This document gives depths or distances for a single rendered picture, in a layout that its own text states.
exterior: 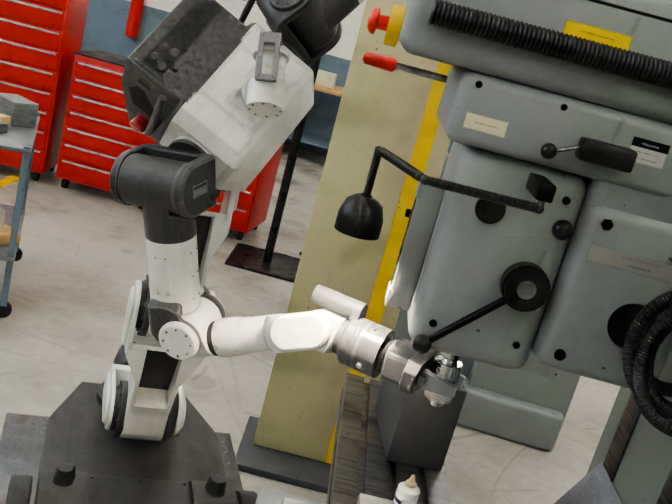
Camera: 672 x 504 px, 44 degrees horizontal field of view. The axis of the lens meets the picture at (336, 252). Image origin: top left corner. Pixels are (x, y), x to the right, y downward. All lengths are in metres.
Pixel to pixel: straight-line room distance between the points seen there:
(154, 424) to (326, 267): 1.21
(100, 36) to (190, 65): 9.36
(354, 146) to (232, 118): 1.58
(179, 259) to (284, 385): 1.91
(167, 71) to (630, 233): 0.80
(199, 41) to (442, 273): 0.61
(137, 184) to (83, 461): 0.95
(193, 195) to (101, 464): 0.96
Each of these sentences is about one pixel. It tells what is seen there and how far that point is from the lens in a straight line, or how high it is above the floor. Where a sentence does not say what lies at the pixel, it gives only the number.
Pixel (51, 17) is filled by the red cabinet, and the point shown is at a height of 1.20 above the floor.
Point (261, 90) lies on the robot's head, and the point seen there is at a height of 1.61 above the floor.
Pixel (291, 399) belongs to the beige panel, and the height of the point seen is 0.27.
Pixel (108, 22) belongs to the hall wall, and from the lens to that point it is 10.81.
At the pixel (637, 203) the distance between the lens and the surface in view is 1.24.
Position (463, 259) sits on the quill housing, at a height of 1.47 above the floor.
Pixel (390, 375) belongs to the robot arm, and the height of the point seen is 1.22.
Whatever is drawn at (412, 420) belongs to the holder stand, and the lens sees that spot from 1.71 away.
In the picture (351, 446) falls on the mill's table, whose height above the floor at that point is 0.93.
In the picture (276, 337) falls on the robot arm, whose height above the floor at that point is 1.21.
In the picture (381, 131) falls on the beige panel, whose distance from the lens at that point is 3.02.
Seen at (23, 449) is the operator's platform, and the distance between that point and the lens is 2.52.
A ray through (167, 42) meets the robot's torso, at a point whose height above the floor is 1.63.
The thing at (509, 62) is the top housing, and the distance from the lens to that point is 1.15.
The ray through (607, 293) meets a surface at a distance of 1.25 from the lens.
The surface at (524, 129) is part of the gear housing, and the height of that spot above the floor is 1.67.
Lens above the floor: 1.76
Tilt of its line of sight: 16 degrees down
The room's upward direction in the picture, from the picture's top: 15 degrees clockwise
